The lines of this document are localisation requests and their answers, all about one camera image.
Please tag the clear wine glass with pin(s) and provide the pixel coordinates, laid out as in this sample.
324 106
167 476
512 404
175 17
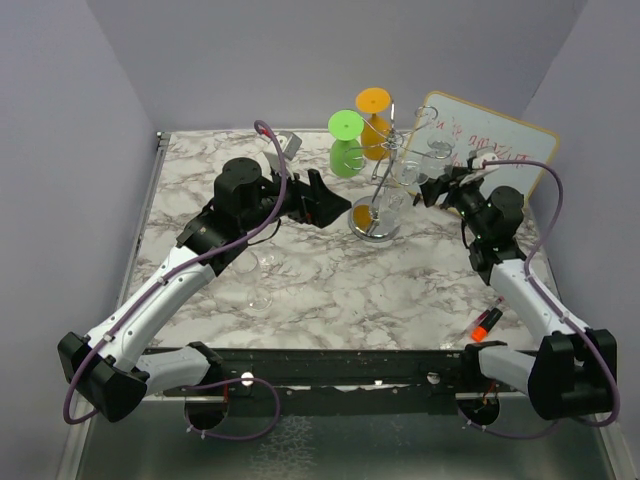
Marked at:
248 269
269 258
399 189

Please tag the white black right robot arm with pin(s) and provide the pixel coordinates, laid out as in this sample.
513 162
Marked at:
574 370

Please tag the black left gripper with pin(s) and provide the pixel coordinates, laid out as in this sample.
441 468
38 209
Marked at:
324 206

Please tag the yellow framed whiteboard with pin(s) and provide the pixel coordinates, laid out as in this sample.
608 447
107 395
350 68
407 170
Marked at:
474 127

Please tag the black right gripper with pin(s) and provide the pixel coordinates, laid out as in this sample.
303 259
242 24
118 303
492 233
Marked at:
431 190

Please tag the aluminium table edge rail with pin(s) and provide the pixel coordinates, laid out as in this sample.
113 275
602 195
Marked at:
163 140

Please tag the green plastic wine glass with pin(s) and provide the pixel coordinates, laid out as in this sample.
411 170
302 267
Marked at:
345 158

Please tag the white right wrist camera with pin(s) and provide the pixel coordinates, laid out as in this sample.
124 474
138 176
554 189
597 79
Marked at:
481 163

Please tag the chrome wine glass rack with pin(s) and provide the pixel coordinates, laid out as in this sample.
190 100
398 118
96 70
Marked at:
362 218

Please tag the red orange marker pen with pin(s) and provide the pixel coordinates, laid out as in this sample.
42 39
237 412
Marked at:
487 320

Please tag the black front mounting bar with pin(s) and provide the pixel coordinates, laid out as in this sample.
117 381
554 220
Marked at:
339 382

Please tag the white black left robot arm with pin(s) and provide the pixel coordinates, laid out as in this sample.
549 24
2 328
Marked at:
109 366

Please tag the orange plastic wine glass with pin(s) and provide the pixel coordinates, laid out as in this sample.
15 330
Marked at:
372 102

